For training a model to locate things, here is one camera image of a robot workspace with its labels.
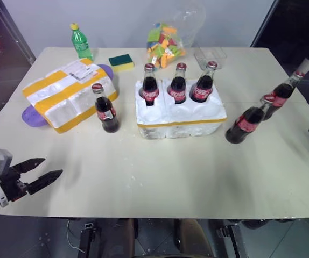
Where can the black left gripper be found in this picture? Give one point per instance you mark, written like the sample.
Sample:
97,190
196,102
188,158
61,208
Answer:
14,185

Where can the glass cola bottle red label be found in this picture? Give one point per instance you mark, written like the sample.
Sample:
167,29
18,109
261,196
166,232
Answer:
177,90
244,123
150,88
282,94
106,113
201,90

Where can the white foam lid yellow tape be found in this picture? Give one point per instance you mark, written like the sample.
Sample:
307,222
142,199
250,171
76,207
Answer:
68,94

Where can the white foam bottle tray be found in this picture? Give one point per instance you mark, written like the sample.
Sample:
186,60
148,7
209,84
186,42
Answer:
181,121

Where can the purple plastic board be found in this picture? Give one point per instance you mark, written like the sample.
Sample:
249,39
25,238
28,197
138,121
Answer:
32,117

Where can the green bottle with yellow cap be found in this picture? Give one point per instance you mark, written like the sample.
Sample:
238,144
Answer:
81,44

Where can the clear plastic tray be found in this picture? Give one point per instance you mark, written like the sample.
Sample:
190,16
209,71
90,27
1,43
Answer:
211,55

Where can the green and yellow sponge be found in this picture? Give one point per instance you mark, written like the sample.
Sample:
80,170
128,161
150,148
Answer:
121,63

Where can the plastic bag of coloured blocks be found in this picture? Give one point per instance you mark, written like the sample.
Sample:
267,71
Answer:
165,49

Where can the black table leg frame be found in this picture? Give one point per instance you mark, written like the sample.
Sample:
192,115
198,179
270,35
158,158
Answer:
231,239
88,239

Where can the dark door frame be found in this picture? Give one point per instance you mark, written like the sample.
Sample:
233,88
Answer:
265,21

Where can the grey metal frame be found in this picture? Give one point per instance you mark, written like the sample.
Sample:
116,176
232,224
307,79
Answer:
20,37

